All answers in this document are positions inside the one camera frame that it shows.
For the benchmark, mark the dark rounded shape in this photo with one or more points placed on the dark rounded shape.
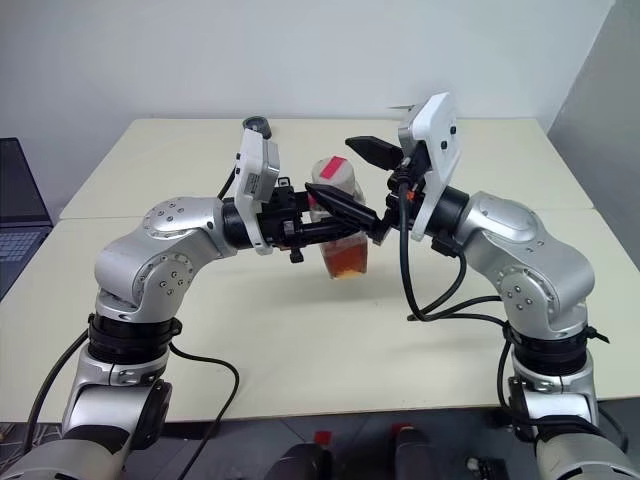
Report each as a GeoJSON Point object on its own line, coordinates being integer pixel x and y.
{"type": "Point", "coordinates": [300, 462]}
{"type": "Point", "coordinates": [417, 455]}

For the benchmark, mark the dark laptop computer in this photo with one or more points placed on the dark laptop computer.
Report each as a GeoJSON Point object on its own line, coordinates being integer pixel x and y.
{"type": "Point", "coordinates": [20, 240]}

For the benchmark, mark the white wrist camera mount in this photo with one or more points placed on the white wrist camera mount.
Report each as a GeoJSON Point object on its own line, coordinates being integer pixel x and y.
{"type": "Point", "coordinates": [440, 135]}
{"type": "Point", "coordinates": [252, 165]}

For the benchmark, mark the black round roll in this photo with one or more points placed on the black round roll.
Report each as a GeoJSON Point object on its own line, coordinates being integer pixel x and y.
{"type": "Point", "coordinates": [257, 124]}

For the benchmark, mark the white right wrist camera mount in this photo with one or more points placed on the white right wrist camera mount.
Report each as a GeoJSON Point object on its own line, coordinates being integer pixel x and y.
{"type": "Point", "coordinates": [440, 135]}

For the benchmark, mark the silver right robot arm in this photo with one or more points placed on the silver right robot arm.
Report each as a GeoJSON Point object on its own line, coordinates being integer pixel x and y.
{"type": "Point", "coordinates": [525, 240]}

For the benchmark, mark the small red block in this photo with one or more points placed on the small red block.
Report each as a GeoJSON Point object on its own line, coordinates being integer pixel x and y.
{"type": "Point", "coordinates": [400, 429]}
{"type": "Point", "coordinates": [324, 438]}

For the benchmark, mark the clear plastic bottle pink label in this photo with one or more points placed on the clear plastic bottle pink label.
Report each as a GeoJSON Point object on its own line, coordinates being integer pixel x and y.
{"type": "Point", "coordinates": [345, 260]}

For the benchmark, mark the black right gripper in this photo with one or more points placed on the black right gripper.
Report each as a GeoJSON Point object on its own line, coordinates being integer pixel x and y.
{"type": "Point", "coordinates": [407, 175]}

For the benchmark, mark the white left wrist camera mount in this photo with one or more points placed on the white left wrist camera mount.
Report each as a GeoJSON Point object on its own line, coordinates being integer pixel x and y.
{"type": "Point", "coordinates": [252, 165]}

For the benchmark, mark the black ribbed block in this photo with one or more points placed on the black ribbed block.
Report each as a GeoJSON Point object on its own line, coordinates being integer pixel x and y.
{"type": "Point", "coordinates": [485, 462]}

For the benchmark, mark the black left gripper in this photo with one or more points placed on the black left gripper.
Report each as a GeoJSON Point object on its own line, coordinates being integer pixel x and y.
{"type": "Point", "coordinates": [280, 222]}

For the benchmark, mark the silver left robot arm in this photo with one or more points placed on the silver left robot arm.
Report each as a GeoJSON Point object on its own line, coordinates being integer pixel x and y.
{"type": "Point", "coordinates": [165, 235]}

